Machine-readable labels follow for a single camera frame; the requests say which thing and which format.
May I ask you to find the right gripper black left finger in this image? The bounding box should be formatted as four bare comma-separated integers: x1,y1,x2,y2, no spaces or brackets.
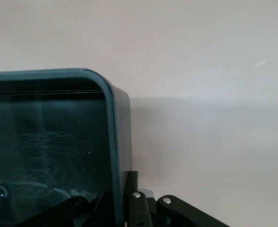
18,191,115,227

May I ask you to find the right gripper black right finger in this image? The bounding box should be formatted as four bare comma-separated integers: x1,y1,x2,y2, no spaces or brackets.
124,170,230,227

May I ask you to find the black plastic box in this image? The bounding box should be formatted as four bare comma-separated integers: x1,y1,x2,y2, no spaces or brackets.
0,68,133,227

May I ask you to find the large table cover sheet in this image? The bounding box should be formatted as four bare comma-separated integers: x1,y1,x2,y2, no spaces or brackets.
0,0,278,227

